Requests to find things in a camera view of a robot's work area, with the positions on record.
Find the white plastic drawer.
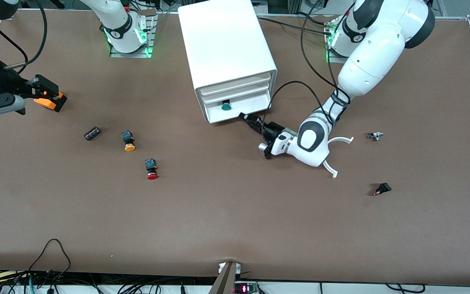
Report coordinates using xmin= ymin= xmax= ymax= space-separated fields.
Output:
xmin=200 ymin=81 xmax=273 ymax=102
xmin=197 ymin=73 xmax=275 ymax=96
xmin=203 ymin=87 xmax=272 ymax=124

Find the white drawer cabinet shell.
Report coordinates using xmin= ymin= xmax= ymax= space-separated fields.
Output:
xmin=177 ymin=0 xmax=278 ymax=124

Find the yellow push button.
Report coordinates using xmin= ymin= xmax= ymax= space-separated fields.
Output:
xmin=122 ymin=131 xmax=136 ymax=152

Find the red push button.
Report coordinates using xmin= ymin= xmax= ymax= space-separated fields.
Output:
xmin=145 ymin=158 xmax=159 ymax=180

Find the white curved plastic clip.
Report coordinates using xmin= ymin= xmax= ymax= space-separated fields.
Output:
xmin=323 ymin=136 xmax=355 ymax=179

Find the metal base mounting plate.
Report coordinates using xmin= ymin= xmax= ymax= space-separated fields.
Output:
xmin=110 ymin=39 xmax=154 ymax=58

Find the device with red display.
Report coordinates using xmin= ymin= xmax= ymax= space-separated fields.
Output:
xmin=234 ymin=281 xmax=259 ymax=294

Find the orange black switch box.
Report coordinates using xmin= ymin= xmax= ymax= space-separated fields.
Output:
xmin=34 ymin=92 xmax=68 ymax=113

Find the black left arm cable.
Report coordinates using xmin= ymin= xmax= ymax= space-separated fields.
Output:
xmin=266 ymin=0 xmax=358 ymax=131

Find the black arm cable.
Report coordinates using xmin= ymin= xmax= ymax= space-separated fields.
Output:
xmin=266 ymin=0 xmax=358 ymax=131
xmin=0 ymin=0 xmax=49 ymax=74

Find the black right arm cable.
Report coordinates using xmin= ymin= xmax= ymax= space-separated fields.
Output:
xmin=0 ymin=0 xmax=49 ymax=74

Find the black cable on table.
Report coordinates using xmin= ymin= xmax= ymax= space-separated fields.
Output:
xmin=257 ymin=16 xmax=329 ymax=33

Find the black rocker switch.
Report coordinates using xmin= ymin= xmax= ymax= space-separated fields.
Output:
xmin=372 ymin=183 xmax=392 ymax=197

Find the silver post clamp bracket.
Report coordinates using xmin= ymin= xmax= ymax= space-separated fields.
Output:
xmin=218 ymin=263 xmax=242 ymax=275

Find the black looped cable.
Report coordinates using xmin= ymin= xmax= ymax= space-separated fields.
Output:
xmin=26 ymin=239 xmax=72 ymax=273

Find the brown camera mounting post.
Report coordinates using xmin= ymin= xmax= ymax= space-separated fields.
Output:
xmin=208 ymin=261 xmax=239 ymax=294

